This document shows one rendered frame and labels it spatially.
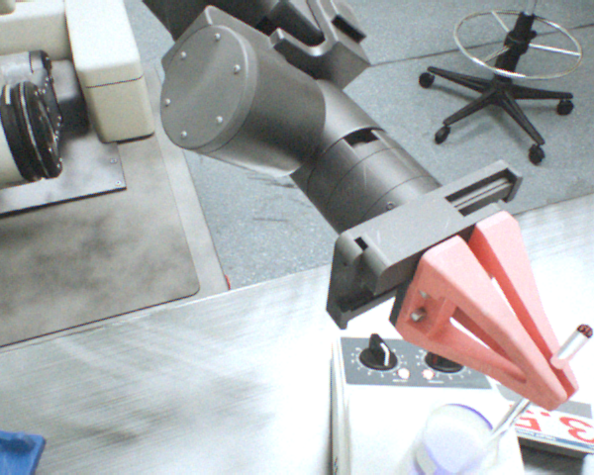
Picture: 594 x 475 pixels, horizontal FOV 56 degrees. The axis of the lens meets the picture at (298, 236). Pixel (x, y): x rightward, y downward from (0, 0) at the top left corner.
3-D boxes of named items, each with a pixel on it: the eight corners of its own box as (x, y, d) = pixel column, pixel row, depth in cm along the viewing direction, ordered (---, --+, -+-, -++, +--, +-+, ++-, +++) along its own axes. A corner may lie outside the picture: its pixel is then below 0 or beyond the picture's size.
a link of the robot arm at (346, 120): (350, 89, 35) (297, 159, 37) (281, 47, 30) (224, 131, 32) (420, 154, 32) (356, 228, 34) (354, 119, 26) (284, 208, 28)
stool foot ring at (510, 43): (429, 26, 184) (432, 12, 180) (531, 8, 193) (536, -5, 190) (494, 97, 160) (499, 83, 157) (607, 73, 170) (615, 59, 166)
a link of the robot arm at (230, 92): (346, -6, 35) (252, 83, 39) (210, -122, 26) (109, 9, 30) (427, 142, 30) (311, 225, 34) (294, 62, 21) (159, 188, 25)
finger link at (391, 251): (648, 332, 21) (478, 179, 26) (514, 427, 19) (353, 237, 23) (573, 403, 26) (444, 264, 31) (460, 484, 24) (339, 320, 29)
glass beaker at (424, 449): (460, 523, 36) (500, 489, 30) (389, 470, 38) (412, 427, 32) (499, 448, 39) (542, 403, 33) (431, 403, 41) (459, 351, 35)
